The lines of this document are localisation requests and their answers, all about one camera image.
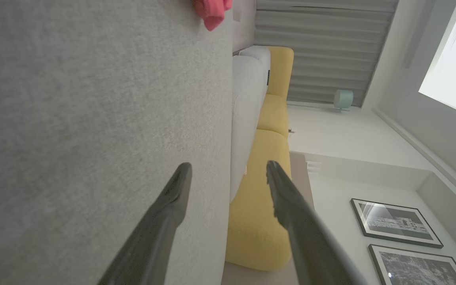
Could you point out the large grey fabric sofa seat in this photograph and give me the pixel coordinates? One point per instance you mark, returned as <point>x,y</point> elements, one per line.
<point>73,99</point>

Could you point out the yellow cushion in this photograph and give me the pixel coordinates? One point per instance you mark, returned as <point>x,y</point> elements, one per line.
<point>259,198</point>

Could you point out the light grey sofa cushion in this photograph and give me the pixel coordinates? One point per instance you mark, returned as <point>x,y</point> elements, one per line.
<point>246,107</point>

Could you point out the mint green round lamp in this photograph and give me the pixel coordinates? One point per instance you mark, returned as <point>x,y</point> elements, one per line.
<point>343,99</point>

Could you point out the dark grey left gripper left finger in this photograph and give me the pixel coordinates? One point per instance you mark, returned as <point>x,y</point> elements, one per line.
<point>152,237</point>

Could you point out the grey pleated curtain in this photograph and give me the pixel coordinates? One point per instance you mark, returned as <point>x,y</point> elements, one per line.
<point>323,47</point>

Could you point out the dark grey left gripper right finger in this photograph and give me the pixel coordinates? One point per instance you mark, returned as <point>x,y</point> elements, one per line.
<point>307,245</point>

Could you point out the red Bulls 23 jersey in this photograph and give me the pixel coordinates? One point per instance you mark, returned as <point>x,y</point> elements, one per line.
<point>212,12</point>

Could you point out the black framed monochrome picture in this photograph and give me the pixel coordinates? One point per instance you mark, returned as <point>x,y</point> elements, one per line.
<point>394,223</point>
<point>414,269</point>

